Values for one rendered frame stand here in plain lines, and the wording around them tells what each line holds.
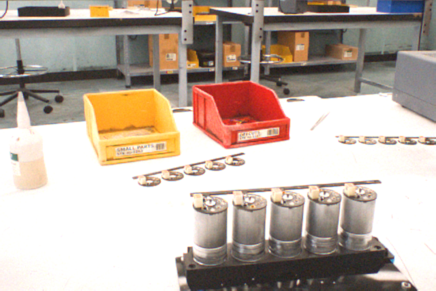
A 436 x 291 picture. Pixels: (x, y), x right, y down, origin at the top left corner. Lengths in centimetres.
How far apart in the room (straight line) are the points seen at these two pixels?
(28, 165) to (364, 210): 33
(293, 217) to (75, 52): 444
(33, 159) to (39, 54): 420
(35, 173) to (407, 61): 61
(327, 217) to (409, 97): 52
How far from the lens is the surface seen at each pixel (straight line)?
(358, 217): 36
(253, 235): 34
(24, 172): 52
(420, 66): 82
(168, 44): 444
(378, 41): 617
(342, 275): 36
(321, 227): 35
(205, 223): 33
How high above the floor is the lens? 96
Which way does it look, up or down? 18 degrees down
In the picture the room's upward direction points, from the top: 1 degrees clockwise
